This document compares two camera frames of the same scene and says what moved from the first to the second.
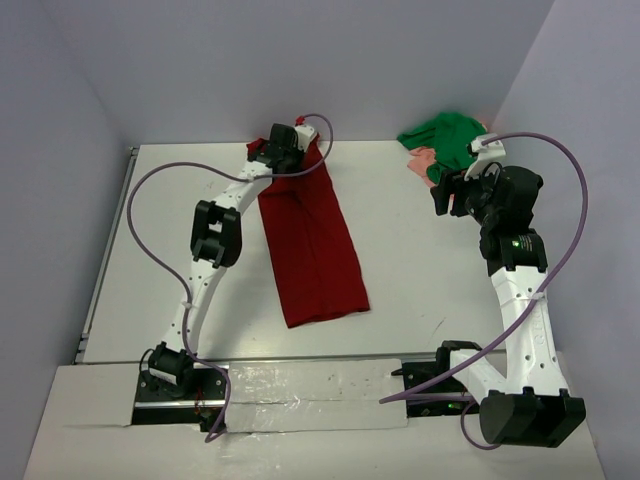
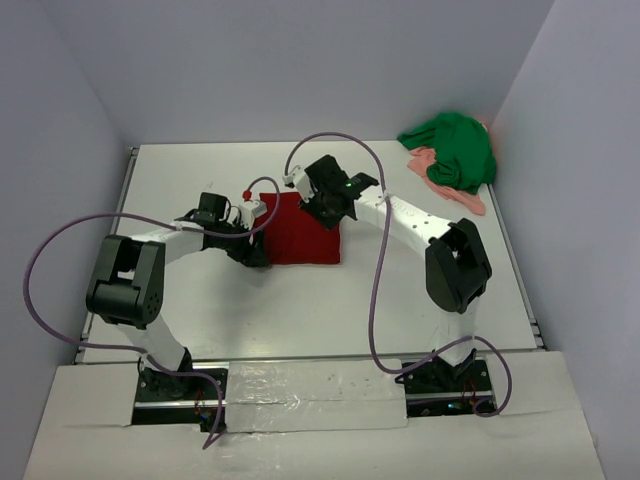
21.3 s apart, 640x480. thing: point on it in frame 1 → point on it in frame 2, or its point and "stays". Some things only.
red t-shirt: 255,144 → 298,236
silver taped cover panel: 315,394 stays
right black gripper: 451,182 → 329,223
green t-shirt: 450,135 stays
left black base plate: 208,385 stays
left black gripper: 299,155 → 251,255
